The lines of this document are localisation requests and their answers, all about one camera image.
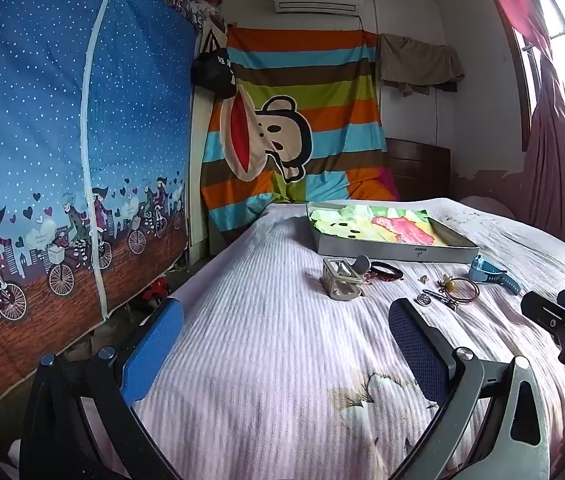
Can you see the blue bicycle print fabric wardrobe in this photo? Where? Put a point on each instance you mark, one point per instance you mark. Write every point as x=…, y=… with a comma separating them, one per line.
x=37, y=135

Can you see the colourful painted paper sheet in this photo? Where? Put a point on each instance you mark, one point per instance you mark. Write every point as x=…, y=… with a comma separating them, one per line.
x=387, y=225

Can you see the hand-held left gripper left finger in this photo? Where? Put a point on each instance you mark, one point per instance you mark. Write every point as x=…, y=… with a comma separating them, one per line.
x=155, y=345

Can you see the dark wooden headboard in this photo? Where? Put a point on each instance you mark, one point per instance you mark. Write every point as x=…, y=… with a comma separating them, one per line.
x=420, y=170

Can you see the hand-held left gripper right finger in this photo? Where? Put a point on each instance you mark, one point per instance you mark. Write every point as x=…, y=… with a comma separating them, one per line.
x=417, y=350

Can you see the blue wrist watch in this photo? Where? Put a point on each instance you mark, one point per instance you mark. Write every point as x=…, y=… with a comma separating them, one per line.
x=487, y=272

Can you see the beige hanging clothing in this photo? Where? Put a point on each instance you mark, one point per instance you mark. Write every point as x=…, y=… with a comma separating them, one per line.
x=420, y=62

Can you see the beige hair claw clip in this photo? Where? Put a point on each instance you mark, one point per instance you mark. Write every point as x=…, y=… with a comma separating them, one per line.
x=342, y=280

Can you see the grey shallow cardboard box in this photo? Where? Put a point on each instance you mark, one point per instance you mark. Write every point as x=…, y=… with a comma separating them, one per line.
x=412, y=251

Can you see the red object under wardrobe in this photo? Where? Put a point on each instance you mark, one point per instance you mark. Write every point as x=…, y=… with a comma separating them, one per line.
x=156, y=292

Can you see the pink curtain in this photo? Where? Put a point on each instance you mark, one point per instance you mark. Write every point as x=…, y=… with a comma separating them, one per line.
x=552, y=170

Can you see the striped monkey print sheet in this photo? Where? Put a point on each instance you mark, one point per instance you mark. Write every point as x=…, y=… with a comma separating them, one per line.
x=302, y=85

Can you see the black cap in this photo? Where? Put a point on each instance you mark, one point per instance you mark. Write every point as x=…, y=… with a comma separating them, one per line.
x=215, y=72

